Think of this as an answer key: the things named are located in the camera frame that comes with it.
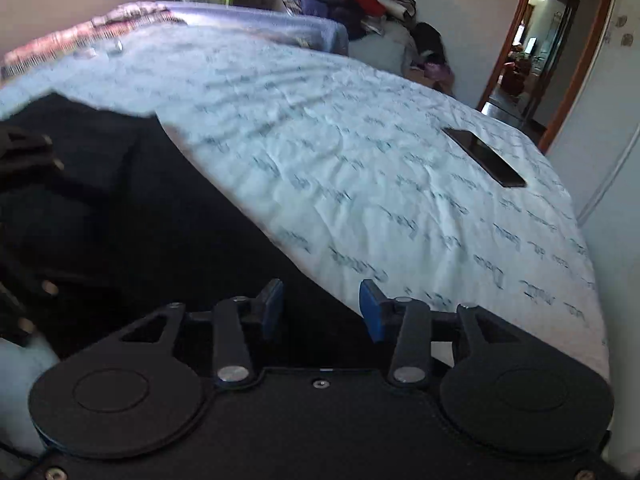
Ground black pants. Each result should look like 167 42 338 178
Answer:
1 94 373 367

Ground white script-print bed sheet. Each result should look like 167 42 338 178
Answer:
0 22 612 456

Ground patchwork quilt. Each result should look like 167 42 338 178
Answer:
1 1 184 82

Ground black smartphone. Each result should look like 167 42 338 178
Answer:
442 127 526 188

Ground blue striped blanket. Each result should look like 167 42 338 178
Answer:
160 1 349 56

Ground pile of clothes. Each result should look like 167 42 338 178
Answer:
282 0 454 94

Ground brown wooden door frame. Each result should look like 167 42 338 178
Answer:
476 0 613 152

